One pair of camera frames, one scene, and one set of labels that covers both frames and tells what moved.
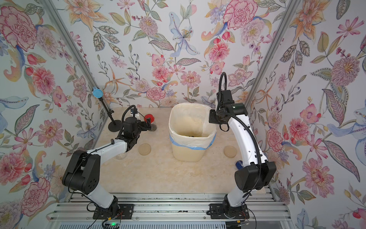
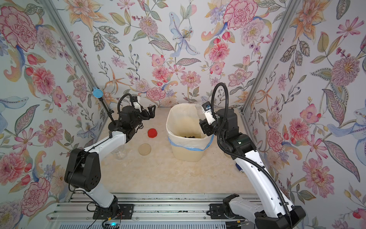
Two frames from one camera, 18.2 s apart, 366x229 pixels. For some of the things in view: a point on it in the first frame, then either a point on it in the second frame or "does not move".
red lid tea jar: x=153 y=126 -> x=200 y=112
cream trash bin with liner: x=190 y=132 does not move
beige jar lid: x=145 y=149 does not move
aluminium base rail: x=169 y=206 does not move
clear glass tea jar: x=121 y=156 does not move
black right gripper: x=213 y=120 -> x=207 y=128
